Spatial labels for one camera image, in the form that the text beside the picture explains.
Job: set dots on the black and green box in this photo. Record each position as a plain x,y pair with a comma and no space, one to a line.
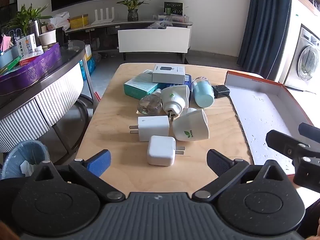
173,8

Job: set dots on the blue plastic bag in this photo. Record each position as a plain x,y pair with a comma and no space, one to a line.
88,67

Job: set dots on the blue plastic box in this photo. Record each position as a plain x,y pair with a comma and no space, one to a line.
188,80

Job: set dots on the white rounded charger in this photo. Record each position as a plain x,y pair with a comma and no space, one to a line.
161,150

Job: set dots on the light blue toothpick container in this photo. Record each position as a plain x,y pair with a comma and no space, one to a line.
203,93

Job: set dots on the clear glass bottle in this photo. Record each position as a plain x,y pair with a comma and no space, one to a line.
148,103

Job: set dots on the green plant in dark vase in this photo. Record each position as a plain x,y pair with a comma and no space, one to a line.
132,2

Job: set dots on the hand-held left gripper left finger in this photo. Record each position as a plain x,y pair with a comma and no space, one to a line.
101,161

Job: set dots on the white plastic bag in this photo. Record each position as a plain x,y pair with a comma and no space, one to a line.
60,20

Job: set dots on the white and blue medicine box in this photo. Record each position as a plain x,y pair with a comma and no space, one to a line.
26,45

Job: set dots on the dark blue curtain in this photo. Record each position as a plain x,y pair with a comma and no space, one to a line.
265,25

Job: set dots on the orange cardboard box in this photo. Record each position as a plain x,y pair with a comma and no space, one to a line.
262,110

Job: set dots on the teal cardboard box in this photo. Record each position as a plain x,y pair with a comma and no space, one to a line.
138,86

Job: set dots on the white plug-in vaporizer leaf print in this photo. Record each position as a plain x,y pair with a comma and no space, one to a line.
192,126

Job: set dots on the red flat box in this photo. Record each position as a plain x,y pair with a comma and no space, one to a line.
28,60

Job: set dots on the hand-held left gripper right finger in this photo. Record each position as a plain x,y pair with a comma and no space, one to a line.
217,162

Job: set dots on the green plant in steel pot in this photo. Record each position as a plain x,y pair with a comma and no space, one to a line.
27,17

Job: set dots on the blue trash bin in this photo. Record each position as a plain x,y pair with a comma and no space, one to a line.
22,155

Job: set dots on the white plug-in vaporizer green button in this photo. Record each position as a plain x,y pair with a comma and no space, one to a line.
175,100

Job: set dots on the white television cabinet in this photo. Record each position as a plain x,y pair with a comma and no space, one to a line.
152,40

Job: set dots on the clear plastic organiser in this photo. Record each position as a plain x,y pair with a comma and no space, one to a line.
172,18

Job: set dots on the yellow tin box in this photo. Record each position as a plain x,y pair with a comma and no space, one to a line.
78,21

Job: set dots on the pink paper notes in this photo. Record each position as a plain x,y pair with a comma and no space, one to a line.
5,43

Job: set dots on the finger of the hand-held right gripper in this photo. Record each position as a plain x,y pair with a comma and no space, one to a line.
282,141
310,129

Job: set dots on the silver washing machine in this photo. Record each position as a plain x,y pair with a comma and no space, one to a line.
305,60

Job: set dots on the purple patterned box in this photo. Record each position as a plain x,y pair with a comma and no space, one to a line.
32,71

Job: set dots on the white charger packaging box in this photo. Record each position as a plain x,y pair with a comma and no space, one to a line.
167,76

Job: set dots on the white rectangular charger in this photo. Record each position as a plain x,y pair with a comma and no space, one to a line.
153,128

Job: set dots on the white router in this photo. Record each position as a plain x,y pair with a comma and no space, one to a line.
103,17

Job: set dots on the white and yellow carton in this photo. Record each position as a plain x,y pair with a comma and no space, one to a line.
88,51

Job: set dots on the round white ribbed side table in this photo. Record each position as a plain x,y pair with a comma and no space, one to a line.
50,97

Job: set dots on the grey plastic bag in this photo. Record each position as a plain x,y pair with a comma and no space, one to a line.
160,25

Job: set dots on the black charger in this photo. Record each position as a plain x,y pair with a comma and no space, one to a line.
221,91

